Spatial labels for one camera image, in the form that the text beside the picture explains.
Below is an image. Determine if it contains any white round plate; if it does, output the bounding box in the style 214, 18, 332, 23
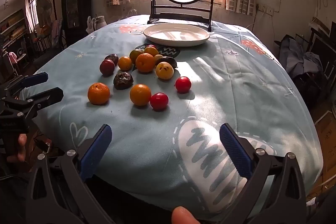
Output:
143, 23, 211, 47

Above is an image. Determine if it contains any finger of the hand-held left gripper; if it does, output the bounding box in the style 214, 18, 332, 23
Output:
5, 72, 49, 94
3, 87, 64, 119

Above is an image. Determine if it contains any white cable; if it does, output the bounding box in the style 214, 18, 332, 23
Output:
251, 11, 264, 30

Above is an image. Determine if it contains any standing fan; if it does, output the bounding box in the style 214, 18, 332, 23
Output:
37, 0, 52, 30

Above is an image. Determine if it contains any person's right hand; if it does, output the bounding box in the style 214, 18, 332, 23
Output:
171, 207, 200, 224

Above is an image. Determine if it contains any white wall outlet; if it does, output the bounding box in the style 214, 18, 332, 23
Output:
256, 4, 275, 13

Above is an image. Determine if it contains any dark red plum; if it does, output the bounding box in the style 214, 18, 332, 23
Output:
99, 59, 116, 76

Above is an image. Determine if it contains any yellow spotted fruit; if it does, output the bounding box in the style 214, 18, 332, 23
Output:
155, 61, 174, 80

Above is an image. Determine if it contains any white jug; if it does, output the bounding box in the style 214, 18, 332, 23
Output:
87, 15, 107, 33

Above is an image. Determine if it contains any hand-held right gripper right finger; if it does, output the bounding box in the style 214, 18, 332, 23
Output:
219, 123, 307, 224

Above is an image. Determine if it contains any bookshelf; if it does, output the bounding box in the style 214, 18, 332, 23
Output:
0, 9, 29, 51

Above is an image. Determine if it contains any orange mandarin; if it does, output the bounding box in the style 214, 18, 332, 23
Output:
130, 84, 152, 106
87, 82, 111, 105
144, 46, 159, 57

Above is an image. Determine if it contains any pile of dark clothes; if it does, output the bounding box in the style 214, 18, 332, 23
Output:
274, 34, 326, 88

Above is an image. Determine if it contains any wrinkled dark passion fruit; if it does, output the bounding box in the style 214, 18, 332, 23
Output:
113, 72, 134, 90

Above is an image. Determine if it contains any light blue printed tablecloth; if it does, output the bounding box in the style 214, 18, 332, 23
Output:
20, 14, 323, 215

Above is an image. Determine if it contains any person's left hand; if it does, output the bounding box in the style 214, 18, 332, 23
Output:
7, 133, 28, 163

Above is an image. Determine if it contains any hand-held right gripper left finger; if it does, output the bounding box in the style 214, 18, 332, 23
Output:
25, 124, 113, 224

